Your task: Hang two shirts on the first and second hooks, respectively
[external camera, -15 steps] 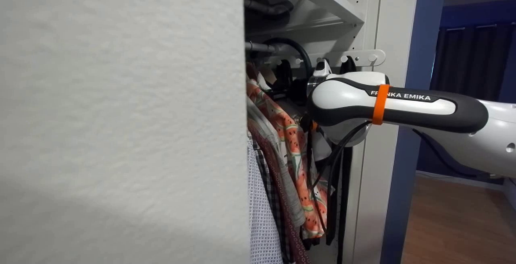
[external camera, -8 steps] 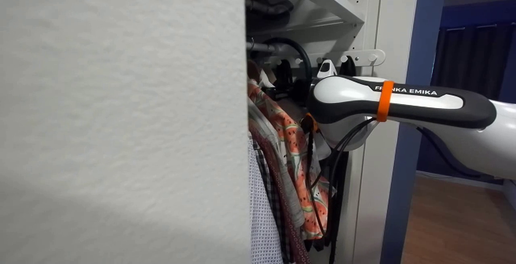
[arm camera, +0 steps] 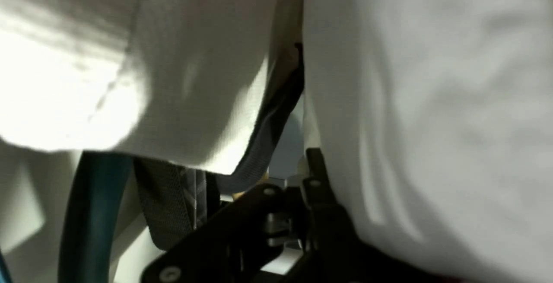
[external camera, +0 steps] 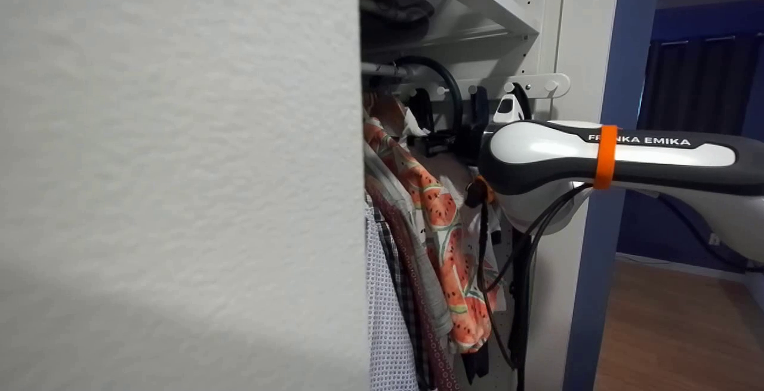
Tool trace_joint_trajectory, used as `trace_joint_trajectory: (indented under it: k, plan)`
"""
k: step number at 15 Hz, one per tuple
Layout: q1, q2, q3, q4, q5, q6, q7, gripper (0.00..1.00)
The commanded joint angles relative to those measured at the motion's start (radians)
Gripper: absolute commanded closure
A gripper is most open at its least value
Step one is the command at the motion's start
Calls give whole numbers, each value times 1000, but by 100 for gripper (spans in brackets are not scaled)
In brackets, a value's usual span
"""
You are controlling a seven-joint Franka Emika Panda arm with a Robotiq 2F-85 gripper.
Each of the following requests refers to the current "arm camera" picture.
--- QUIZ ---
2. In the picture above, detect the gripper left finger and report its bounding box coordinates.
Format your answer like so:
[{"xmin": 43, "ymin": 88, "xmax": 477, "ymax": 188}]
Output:
[{"xmin": 140, "ymin": 178, "xmax": 310, "ymax": 283}]

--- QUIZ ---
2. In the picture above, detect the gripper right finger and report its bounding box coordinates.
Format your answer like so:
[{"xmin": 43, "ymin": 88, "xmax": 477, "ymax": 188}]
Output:
[{"xmin": 285, "ymin": 147, "xmax": 461, "ymax": 283}]

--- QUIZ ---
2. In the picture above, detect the white shirt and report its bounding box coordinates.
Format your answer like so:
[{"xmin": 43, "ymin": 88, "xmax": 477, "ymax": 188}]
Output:
[
  {"xmin": 0, "ymin": 0, "xmax": 305, "ymax": 175},
  {"xmin": 302, "ymin": 0, "xmax": 553, "ymax": 283}
]

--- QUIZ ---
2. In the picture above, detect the dark grey mesh fabric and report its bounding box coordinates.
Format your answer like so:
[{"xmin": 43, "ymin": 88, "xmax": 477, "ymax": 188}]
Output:
[{"xmin": 133, "ymin": 157, "xmax": 209, "ymax": 251}]

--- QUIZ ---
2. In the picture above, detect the teal metal tube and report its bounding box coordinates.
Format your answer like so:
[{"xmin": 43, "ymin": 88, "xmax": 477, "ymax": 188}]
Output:
[{"xmin": 57, "ymin": 150, "xmax": 133, "ymax": 283}]

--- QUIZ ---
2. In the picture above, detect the dark grey strap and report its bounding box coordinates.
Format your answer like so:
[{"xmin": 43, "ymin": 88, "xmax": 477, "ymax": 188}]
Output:
[{"xmin": 215, "ymin": 43, "xmax": 305, "ymax": 195}]

